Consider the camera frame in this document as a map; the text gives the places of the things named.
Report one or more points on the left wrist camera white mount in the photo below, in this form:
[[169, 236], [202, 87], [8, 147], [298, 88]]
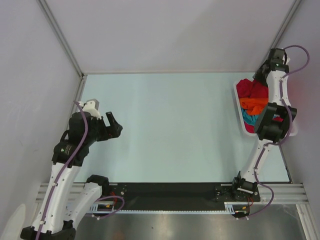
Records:
[[92, 107]]

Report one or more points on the aluminium frame rail front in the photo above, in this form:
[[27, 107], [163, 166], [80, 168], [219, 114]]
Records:
[[284, 193]]

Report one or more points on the white slotted cable duct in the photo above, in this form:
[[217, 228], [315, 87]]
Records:
[[229, 209]]

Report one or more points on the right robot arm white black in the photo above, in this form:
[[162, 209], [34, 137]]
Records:
[[273, 127]]

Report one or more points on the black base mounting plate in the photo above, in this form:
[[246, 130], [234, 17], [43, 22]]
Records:
[[180, 196]]

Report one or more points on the aluminium corner post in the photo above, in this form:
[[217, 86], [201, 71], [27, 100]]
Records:
[[48, 14], [288, 18]]

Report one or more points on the right aluminium corner post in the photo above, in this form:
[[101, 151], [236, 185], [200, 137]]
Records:
[[288, 18]]

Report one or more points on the left aluminium corner post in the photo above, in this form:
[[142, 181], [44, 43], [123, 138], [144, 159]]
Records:
[[48, 14]]

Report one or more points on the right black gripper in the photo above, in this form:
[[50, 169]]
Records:
[[258, 76]]

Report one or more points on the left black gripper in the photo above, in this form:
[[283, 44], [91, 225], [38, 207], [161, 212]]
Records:
[[115, 128]]

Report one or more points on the orange t shirt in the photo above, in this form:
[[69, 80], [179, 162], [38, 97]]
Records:
[[253, 106]]

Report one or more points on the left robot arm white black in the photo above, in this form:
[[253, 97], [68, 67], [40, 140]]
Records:
[[54, 220]]

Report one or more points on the crimson red t shirt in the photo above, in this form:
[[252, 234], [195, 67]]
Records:
[[251, 89]]

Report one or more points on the white perforated plastic basket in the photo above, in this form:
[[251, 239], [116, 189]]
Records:
[[294, 130]]

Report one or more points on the teal t shirt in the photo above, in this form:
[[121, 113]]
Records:
[[249, 119]]

